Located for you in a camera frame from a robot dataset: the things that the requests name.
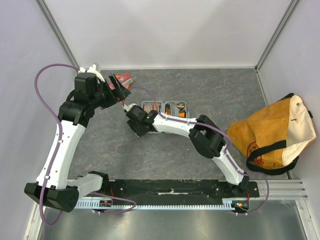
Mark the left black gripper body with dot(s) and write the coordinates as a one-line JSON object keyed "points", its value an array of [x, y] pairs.
{"points": [[105, 95]]}

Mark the orange pliers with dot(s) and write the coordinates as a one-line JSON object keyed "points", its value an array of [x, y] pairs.
{"points": [[148, 107]]}

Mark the orange utility knife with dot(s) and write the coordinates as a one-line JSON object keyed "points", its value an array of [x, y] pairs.
{"points": [[168, 109]]}

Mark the grey plastic tool case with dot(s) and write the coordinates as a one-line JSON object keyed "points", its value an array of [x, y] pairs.
{"points": [[173, 108]]}

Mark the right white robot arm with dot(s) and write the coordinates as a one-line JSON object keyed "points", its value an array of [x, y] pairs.
{"points": [[206, 137]]}

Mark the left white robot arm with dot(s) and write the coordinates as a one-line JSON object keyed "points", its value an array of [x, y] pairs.
{"points": [[51, 188]]}

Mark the tan canvas tool bag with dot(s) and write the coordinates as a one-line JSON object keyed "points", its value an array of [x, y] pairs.
{"points": [[272, 138]]}

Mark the orange red cardboard box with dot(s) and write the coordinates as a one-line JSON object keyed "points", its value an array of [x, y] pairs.
{"points": [[125, 79]]}

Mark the hex key set orange holder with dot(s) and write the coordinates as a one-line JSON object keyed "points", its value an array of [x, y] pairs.
{"points": [[182, 113]]}

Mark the black electrical tape roll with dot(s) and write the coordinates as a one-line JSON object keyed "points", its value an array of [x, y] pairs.
{"points": [[181, 105]]}

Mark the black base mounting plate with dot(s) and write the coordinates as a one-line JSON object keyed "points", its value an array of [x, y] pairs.
{"points": [[177, 199]]}

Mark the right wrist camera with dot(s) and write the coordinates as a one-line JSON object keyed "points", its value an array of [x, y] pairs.
{"points": [[134, 112]]}

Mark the grey slotted cable duct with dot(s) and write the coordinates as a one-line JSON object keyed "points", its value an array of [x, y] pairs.
{"points": [[96, 203]]}

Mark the aluminium frame rail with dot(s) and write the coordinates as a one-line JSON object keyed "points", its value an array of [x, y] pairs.
{"points": [[257, 189]]}

